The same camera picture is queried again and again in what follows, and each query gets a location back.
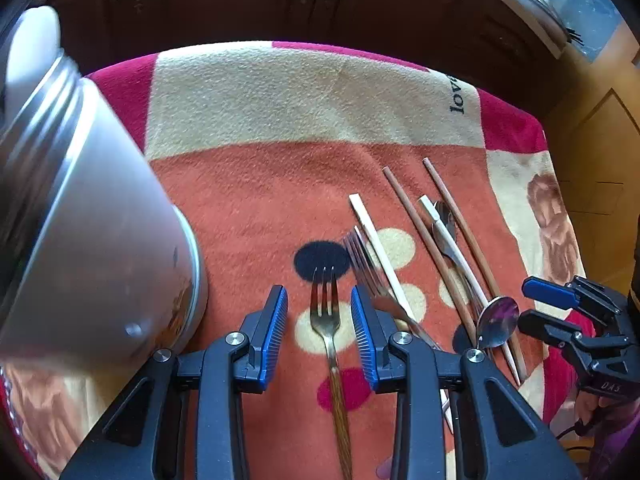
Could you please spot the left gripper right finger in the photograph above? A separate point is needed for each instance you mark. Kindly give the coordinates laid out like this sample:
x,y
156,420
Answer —
x,y
383,371

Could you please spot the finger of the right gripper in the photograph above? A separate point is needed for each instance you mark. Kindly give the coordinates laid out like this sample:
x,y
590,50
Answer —
x,y
563,297
550,330

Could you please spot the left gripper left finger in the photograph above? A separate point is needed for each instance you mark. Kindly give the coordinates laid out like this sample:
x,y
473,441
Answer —
x,y
264,330

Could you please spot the gold fork wooden handle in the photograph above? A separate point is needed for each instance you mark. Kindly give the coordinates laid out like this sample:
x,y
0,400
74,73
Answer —
x,y
325,320

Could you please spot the steel spoon round bowl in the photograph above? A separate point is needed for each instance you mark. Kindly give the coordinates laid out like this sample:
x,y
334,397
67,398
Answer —
x,y
497,322

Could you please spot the dark wooden kitchen cabinets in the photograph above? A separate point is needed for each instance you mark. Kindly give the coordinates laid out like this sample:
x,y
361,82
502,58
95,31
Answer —
x,y
494,44

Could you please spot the person's right hand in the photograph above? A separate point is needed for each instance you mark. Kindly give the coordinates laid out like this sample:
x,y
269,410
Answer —
x,y
590,409

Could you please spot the white chopstick left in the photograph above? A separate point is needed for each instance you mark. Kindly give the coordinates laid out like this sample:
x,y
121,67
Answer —
x,y
378,255

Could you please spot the white chopstick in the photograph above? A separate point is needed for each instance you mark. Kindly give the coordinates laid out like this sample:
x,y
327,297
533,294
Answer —
x,y
429,208
378,255

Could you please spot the brown chopstick right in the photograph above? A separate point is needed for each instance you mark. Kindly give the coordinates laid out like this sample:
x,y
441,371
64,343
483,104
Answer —
x,y
480,260

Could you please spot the brown chopstick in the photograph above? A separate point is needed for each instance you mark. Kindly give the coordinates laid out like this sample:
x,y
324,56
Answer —
x,y
480,260
439,261

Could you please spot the silver fork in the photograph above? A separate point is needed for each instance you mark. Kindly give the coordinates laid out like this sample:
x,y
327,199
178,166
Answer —
x,y
381,298

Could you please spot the brown chopstick left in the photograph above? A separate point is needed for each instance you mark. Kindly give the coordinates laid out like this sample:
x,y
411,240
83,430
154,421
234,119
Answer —
x,y
439,261

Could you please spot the white chopstick right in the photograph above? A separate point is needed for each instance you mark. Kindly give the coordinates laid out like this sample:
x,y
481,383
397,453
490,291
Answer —
x,y
429,208

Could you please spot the small steel spoon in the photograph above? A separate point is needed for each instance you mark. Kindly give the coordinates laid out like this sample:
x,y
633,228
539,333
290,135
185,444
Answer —
x,y
454,253

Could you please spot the patterned fleece blanket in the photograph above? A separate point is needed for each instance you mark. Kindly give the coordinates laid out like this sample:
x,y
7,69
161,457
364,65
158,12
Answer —
x,y
259,144

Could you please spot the steel utensil canister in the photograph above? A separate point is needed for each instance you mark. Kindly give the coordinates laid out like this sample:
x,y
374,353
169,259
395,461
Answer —
x,y
98,266

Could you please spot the white ladle in canister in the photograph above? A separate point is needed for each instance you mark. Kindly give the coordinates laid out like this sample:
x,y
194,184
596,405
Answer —
x,y
26,56

